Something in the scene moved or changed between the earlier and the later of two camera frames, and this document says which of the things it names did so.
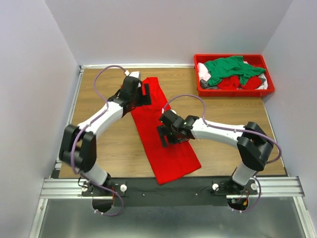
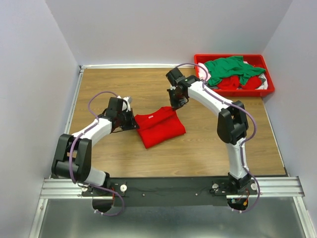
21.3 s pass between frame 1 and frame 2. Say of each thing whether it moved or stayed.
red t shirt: moved
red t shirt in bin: stayed
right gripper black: moved
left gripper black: moved
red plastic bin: stayed
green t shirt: stayed
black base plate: stayed
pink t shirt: stayed
